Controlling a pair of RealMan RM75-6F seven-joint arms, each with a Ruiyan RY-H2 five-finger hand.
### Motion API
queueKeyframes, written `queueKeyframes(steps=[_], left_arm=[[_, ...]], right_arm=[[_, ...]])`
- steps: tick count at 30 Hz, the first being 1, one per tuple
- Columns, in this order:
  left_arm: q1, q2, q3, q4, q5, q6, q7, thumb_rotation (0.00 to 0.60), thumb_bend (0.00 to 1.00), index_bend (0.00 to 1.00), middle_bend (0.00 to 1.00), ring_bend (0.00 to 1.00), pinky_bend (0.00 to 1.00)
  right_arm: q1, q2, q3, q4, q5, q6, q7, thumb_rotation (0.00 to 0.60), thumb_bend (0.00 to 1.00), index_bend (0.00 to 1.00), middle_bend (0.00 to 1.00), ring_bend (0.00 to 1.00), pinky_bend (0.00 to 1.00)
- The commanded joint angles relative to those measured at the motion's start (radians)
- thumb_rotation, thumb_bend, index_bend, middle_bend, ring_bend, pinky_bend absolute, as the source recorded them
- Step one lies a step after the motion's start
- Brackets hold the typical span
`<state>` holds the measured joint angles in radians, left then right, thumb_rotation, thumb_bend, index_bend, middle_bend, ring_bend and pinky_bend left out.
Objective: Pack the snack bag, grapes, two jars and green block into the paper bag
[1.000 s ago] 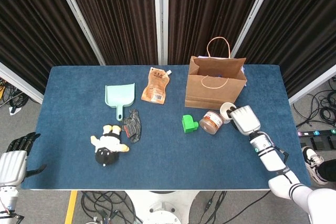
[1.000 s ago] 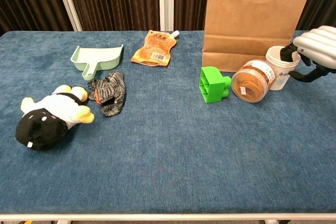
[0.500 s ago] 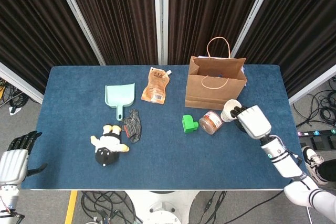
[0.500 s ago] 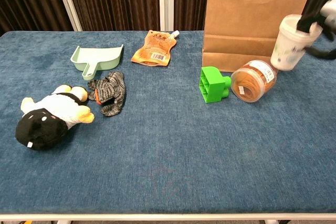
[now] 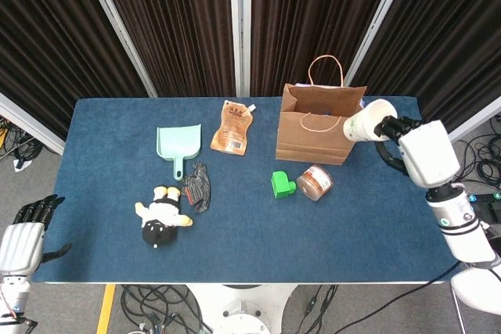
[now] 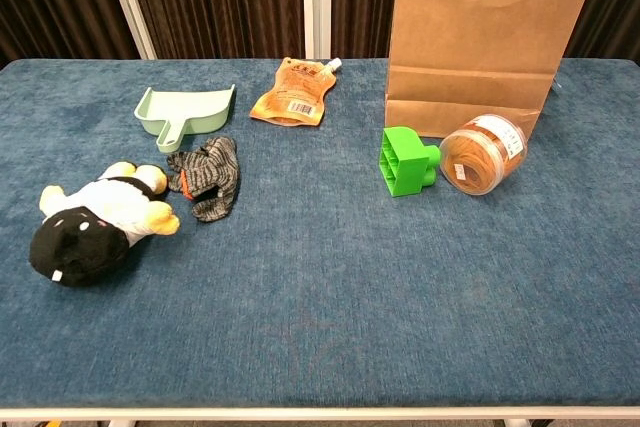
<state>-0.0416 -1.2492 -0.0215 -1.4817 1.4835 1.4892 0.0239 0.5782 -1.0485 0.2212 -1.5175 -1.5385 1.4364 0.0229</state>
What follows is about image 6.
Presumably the blue fabric table cover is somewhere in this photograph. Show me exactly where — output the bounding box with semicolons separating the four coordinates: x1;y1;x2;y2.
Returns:
0;57;640;409

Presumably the white slanted partition post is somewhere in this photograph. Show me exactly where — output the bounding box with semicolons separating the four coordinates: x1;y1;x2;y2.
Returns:
99;0;158;61

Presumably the brown paper bag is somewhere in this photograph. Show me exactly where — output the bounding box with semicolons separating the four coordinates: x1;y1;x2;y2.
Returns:
384;0;608;140

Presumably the white upright partition post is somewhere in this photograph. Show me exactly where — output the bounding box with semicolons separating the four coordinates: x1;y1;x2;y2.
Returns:
301;0;333;61

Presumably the grey striped cloth toy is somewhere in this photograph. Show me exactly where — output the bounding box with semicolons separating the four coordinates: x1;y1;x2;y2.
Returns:
166;135;241;223

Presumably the dark brown pleated curtain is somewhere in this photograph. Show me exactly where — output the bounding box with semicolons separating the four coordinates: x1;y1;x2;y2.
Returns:
329;0;402;60
563;0;640;61
119;0;306;61
0;0;140;69

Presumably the orange spout pouch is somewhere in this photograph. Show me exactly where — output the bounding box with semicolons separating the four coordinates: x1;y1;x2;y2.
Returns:
248;56;344;127

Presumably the clear jar with orange contents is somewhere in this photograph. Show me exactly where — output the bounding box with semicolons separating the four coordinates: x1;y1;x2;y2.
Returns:
438;113;529;197

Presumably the mint green dustpan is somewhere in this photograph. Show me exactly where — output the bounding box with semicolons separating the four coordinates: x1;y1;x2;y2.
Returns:
133;84;237;154

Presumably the black white plush toy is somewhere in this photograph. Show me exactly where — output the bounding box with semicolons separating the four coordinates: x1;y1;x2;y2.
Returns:
28;161;181;288

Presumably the green toy block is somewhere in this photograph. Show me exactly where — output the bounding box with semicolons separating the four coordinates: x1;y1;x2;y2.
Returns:
381;125;443;198

